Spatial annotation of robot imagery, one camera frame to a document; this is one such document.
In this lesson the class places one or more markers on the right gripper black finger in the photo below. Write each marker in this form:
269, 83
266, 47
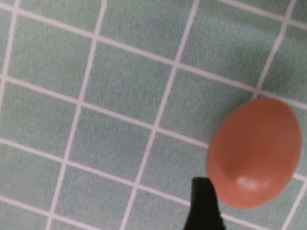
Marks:
204, 210

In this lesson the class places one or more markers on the brown egg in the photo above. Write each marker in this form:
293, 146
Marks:
254, 148

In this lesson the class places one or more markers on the green checked tablecloth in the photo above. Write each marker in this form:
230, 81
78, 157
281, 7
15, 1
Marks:
108, 107

